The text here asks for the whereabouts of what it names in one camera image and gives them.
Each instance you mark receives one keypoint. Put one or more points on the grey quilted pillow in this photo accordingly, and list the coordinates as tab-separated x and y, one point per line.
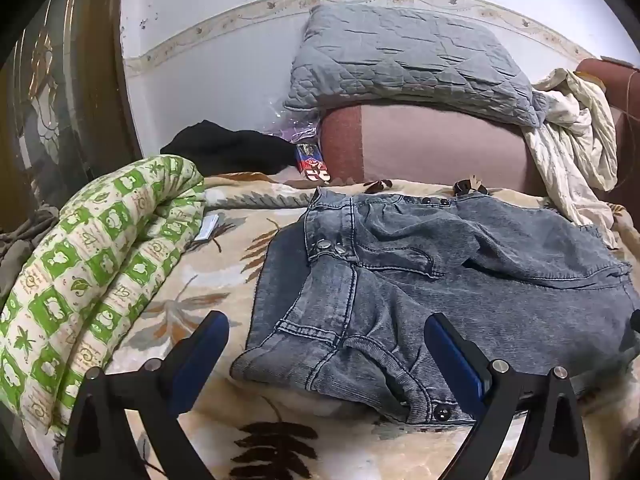
410	55

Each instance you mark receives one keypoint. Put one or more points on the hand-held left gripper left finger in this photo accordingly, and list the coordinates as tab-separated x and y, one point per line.
196	372

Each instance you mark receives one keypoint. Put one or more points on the clear plastic bag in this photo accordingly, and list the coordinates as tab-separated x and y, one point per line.
297	127

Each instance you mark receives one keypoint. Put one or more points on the red blue packet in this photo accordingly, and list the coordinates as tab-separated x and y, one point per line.
312	162

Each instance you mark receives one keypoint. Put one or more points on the black cloth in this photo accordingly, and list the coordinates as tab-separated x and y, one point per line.
225	147

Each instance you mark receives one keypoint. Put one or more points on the wooden glass door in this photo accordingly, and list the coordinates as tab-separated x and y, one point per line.
55	90

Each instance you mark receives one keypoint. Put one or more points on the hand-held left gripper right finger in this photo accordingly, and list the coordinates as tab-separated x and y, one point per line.
456	360

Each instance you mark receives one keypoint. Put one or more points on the leaf print blanket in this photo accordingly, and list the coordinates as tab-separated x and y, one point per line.
225	270

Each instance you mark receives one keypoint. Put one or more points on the pink bolster cushion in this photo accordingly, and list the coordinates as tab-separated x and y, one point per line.
430	145

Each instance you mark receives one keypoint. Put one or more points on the white quilt label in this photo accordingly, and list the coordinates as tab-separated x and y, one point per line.
207	227

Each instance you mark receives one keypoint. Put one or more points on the grey brown cloth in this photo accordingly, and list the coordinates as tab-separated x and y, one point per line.
25	240

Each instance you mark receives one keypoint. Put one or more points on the grey denim pants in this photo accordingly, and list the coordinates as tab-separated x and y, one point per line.
400	280

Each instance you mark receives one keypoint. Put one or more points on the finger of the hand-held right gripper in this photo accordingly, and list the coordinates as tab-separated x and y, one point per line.
632	336

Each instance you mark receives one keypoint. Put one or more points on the white floral cloth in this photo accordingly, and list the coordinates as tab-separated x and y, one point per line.
570	130

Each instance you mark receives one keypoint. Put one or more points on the green patterned quilt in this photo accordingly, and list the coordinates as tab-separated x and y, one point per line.
95	270

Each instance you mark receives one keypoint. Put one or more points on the brown cushion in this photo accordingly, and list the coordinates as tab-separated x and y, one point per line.
622	85

